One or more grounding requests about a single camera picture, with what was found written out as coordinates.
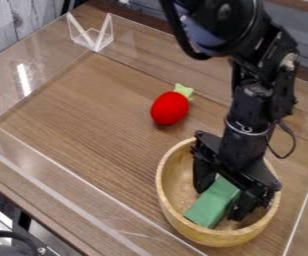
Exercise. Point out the light wooden bowl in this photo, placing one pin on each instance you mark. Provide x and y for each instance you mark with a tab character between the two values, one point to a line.
177	196

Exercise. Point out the clear acrylic wall panel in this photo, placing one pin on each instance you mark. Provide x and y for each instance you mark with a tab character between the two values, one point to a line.
99	225

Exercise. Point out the clear acrylic corner bracket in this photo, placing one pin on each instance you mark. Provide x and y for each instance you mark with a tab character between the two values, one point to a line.
92	38

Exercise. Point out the black metal table frame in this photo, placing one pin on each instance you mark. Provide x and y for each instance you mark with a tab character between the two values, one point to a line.
30	242

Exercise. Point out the red plush strawberry toy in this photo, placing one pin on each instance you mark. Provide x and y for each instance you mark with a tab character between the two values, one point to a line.
171	106

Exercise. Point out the green rectangular block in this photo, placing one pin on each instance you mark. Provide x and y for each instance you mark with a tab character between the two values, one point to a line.
209	208

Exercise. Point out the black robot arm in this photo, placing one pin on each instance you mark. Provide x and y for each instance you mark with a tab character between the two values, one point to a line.
236	28

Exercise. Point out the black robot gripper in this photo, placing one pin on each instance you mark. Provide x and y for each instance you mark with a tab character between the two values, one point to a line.
235	156

